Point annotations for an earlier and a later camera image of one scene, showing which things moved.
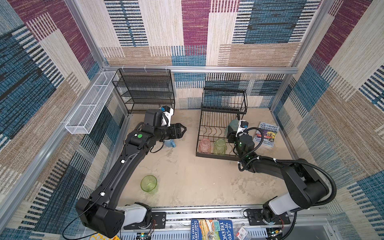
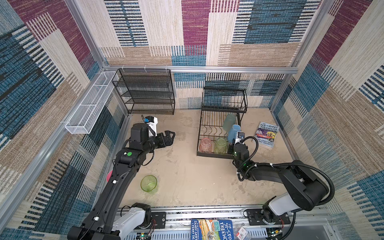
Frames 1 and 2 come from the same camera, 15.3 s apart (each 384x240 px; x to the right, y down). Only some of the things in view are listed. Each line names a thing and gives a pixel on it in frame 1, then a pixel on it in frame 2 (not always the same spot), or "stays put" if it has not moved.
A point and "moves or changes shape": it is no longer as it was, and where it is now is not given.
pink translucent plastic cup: [205, 146] stays put
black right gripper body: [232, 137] to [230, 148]
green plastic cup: [148, 183] stays put
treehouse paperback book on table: [270, 132] stays put
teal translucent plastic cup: [233, 124] moves or changes shape
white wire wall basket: [81, 121] stays put
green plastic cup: [220, 147] stays put
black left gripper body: [172, 132] to [159, 141]
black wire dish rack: [220, 106] stays put
